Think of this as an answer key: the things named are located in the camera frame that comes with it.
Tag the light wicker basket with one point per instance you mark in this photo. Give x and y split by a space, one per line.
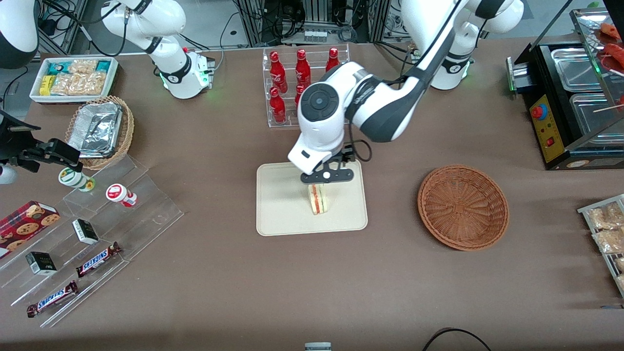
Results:
127 126

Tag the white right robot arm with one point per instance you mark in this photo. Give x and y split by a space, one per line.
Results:
170 63

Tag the green lidded yoghurt cup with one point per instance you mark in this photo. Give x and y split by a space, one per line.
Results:
73 178

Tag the clear cracker bag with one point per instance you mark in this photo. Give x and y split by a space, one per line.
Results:
78 84
83 66

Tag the brown wicker basket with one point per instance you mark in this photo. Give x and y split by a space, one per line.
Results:
463 209

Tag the clear acrylic bottle rack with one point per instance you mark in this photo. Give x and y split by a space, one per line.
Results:
280 125

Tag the triangular sandwich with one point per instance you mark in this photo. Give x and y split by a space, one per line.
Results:
318 200

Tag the small grey device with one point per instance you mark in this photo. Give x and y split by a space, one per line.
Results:
318 347

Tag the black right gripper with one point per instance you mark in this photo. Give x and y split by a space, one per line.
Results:
20 147

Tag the small black box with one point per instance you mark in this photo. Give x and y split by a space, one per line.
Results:
41 263
85 231

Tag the red lidded yoghurt cup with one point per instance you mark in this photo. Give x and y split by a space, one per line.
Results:
118 194

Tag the red tartan cookie box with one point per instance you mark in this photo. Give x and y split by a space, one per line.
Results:
27 224

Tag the beige plastic tray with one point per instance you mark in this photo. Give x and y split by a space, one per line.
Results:
282 204

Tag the aluminium foil container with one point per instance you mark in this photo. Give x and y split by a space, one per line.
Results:
95 129

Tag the white snack bin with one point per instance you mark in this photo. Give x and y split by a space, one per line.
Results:
34 95

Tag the teal snack packet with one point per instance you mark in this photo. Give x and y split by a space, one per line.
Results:
103 65
56 67

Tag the white power strip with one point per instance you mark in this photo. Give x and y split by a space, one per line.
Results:
315 35

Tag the red cola bottle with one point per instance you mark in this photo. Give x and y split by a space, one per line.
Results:
333 58
277 106
277 70
299 93
302 68

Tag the clear pastry bag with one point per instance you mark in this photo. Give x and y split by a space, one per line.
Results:
604 217
609 241

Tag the black hot dog machine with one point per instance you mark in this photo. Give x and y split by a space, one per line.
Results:
546 126

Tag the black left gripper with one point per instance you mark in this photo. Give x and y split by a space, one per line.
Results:
346 155

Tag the clear acrylic stepped shelf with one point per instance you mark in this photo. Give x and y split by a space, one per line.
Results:
146 214

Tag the yellow snack packet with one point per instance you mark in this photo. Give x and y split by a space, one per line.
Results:
45 85

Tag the tray of packaged pastries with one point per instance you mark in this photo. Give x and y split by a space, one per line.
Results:
592 207

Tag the red sausage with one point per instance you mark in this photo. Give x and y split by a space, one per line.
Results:
615 61
609 30

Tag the steel pan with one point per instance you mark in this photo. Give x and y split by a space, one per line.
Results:
594 114
575 68

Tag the Snickers chocolate bar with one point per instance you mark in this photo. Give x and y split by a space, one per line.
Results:
99 259
52 299

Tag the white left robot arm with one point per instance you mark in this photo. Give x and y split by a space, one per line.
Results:
380 107

